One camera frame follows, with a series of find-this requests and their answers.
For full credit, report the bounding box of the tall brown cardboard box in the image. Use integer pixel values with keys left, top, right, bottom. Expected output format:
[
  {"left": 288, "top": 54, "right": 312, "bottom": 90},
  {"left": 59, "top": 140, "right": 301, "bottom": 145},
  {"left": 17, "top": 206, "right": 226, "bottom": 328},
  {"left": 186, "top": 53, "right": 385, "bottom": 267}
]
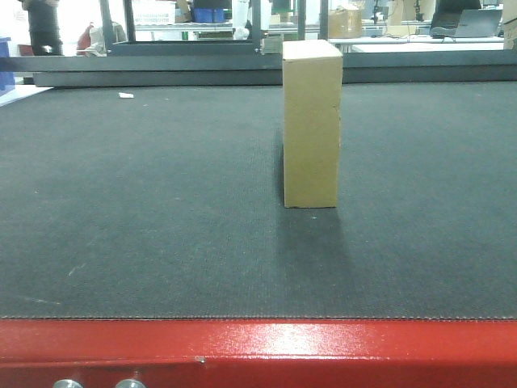
[{"left": 282, "top": 40, "right": 343, "bottom": 208}]

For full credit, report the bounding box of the black conveyor belt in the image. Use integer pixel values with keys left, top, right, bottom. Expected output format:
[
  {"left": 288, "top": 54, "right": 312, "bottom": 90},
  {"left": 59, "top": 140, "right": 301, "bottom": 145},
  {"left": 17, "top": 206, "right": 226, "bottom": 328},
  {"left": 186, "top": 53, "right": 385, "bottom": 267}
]
[{"left": 1, "top": 82, "right": 516, "bottom": 318}]

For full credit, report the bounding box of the taped cardboard box background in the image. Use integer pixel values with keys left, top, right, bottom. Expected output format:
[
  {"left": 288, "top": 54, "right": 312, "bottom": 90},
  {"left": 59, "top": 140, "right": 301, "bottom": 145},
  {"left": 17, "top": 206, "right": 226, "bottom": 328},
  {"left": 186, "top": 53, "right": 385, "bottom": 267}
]
[{"left": 328, "top": 6, "right": 362, "bottom": 39}]

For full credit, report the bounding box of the blue storage bins background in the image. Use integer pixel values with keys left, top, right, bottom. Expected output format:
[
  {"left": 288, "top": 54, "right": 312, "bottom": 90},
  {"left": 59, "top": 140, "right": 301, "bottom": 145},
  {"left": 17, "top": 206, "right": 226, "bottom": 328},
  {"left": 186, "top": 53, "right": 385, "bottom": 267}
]
[{"left": 192, "top": 8, "right": 225, "bottom": 23}]

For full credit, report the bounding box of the right silver knob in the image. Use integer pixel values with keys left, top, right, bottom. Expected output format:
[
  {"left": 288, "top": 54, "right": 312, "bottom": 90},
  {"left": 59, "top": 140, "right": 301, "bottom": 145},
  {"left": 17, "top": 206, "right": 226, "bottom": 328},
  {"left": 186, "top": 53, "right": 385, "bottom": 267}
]
[{"left": 116, "top": 378, "right": 146, "bottom": 388}]

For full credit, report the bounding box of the silver knob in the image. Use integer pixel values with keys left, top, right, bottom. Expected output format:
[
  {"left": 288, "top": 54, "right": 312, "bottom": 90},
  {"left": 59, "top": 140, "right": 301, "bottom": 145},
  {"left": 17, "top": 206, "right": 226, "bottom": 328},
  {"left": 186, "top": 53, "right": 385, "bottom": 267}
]
[
  {"left": 53, "top": 378, "right": 83, "bottom": 388},
  {"left": 116, "top": 378, "right": 146, "bottom": 388}
]

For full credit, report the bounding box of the left silver knob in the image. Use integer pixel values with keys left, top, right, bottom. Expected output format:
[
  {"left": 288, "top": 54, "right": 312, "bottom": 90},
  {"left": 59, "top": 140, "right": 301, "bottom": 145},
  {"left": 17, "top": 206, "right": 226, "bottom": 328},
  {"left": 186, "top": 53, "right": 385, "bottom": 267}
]
[{"left": 53, "top": 378, "right": 83, "bottom": 388}]

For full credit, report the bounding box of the open grey laptop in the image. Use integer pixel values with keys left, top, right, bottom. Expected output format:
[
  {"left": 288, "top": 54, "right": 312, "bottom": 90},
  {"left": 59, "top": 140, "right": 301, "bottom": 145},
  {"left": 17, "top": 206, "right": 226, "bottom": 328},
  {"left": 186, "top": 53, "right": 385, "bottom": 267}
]
[{"left": 430, "top": 9, "right": 502, "bottom": 38}]

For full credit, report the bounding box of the blue plastic crate left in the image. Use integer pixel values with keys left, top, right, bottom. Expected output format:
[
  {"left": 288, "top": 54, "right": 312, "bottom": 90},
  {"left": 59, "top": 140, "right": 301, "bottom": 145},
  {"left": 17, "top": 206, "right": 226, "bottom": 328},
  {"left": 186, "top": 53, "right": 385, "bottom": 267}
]
[{"left": 0, "top": 35, "right": 16, "bottom": 91}]

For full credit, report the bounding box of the person in dark clothes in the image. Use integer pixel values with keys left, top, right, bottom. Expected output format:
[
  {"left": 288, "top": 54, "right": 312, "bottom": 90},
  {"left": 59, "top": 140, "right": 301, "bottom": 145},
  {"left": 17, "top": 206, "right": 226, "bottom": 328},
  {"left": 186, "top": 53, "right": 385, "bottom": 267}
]
[{"left": 20, "top": 0, "right": 63, "bottom": 56}]

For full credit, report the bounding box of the red conveyor frame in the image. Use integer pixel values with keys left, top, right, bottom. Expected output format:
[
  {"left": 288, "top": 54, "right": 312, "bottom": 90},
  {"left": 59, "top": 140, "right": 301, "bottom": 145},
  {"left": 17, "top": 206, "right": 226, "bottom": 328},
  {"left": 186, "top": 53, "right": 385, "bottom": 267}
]
[{"left": 1, "top": 319, "right": 516, "bottom": 387}]

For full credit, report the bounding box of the dark metal conveyor rail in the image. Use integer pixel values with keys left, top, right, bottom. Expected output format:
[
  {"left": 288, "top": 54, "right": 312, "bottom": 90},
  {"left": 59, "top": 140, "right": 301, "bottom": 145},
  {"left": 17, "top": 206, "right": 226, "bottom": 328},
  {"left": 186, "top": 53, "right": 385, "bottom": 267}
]
[{"left": 1, "top": 50, "right": 516, "bottom": 87}]

